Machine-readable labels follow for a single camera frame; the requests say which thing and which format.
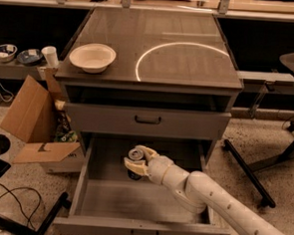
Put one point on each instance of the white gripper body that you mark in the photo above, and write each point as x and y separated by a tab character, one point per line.
158	169

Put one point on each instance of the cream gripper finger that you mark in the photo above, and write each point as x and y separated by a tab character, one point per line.
147	153
138	167

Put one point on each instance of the blue pepsi can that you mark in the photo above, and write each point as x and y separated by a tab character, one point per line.
134	154

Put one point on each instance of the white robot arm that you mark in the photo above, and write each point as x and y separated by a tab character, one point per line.
196	190

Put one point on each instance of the open middle drawer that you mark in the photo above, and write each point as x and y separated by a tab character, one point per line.
108	202

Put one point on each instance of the grey drawer cabinet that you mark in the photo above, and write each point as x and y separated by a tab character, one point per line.
165	60

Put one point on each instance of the closed top drawer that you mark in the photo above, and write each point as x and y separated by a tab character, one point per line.
147	122

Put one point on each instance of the black table leg stand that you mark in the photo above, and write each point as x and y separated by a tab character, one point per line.
266	163

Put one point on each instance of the white paper bowl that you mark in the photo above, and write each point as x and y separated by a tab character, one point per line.
92	58

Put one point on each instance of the open cardboard box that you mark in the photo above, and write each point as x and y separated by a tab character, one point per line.
33	118

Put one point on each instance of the black chair base leg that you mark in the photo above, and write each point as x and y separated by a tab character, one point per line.
16	228

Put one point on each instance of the white paper cup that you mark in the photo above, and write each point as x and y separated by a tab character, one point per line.
50	55

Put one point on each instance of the dark blue bowl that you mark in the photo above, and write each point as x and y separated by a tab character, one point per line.
30	57

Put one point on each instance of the grey low shelf bench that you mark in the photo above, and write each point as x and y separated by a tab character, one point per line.
14	70

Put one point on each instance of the blue patterned bowl left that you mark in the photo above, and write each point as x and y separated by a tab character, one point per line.
7	53

